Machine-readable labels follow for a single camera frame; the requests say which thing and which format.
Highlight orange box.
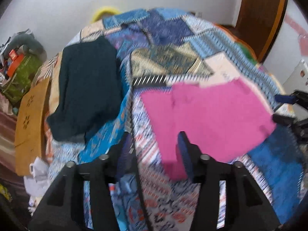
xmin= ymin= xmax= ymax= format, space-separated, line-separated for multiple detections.
xmin=7 ymin=49 xmax=24 ymax=78

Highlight yellow round object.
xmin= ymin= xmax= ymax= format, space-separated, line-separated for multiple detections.
xmin=91 ymin=6 xmax=122 ymax=23

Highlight striped brown curtain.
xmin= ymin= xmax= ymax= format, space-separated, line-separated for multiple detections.
xmin=1 ymin=93 xmax=17 ymax=173

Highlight white paper pile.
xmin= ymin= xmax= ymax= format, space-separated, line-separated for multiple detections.
xmin=23 ymin=157 xmax=50 ymax=216

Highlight dark teal folded garment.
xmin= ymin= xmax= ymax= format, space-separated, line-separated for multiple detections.
xmin=47 ymin=36 xmax=123 ymax=142

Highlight pink pants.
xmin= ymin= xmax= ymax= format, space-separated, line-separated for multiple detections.
xmin=141 ymin=78 xmax=276 ymax=180

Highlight brown wooden door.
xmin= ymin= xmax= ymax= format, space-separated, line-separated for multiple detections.
xmin=235 ymin=0 xmax=288 ymax=63

